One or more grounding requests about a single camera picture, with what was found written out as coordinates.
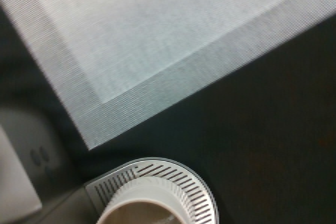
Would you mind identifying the grey woven placemat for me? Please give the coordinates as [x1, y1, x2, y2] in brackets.
[0, 0, 336, 147]

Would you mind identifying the grey Keurig coffee machine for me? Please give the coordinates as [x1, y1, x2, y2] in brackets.
[0, 105, 219, 224]

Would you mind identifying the white ceramic mug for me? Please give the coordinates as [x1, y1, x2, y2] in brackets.
[96, 177, 195, 224]

